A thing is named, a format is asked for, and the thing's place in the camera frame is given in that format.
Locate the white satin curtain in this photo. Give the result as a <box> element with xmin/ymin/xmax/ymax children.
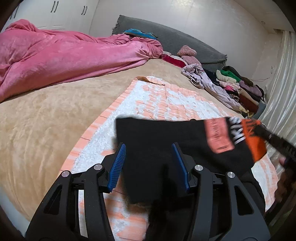
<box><xmin>260</xmin><ymin>31</ymin><xmax>295</xmax><ymax>144</ymax></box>

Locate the stack of folded clothes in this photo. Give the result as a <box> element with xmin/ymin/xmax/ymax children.
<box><xmin>215</xmin><ymin>66</ymin><xmax>266</xmax><ymax>120</ymax></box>

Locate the blue garment on pillow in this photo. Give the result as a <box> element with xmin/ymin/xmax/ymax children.
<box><xmin>123</xmin><ymin>29</ymin><xmax>158</xmax><ymax>40</ymax></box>

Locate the peach plaid white-pattern blanket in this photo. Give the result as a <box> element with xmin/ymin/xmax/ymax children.
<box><xmin>59</xmin><ymin>75</ymin><xmax>280</xmax><ymax>241</ymax></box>

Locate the beige bed sheet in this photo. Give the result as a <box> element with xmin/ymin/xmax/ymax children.
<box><xmin>0</xmin><ymin>58</ymin><xmax>193</xmax><ymax>222</ymax></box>

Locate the pink fluffy garment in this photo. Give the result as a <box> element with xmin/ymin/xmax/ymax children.
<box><xmin>177</xmin><ymin>45</ymin><xmax>202</xmax><ymax>67</ymax></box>

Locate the red garment near headboard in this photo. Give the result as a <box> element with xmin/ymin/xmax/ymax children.
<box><xmin>161</xmin><ymin>54</ymin><xmax>186</xmax><ymax>68</ymax></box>

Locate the grey quilted headboard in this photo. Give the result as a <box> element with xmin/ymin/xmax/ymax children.
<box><xmin>112</xmin><ymin>15</ymin><xmax>227</xmax><ymax>72</ymax></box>

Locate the person's right hand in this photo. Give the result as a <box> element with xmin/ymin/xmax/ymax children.
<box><xmin>274</xmin><ymin>169</ymin><xmax>293</xmax><ymax>203</ymax></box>

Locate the black sweater with orange cuffs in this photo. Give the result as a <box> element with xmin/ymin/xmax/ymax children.
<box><xmin>115</xmin><ymin>118</ymin><xmax>266</xmax><ymax>240</ymax></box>

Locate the lilac crumpled garment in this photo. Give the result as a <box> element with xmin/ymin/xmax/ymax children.
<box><xmin>181</xmin><ymin>63</ymin><xmax>248</xmax><ymax>113</ymax></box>

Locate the white wardrobe with black handles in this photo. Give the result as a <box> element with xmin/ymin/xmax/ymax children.
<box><xmin>1</xmin><ymin>0</ymin><xmax>98</xmax><ymax>34</ymax></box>

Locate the pink velvet quilt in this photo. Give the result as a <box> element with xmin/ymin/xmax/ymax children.
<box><xmin>1</xmin><ymin>19</ymin><xmax>163</xmax><ymax>101</ymax></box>

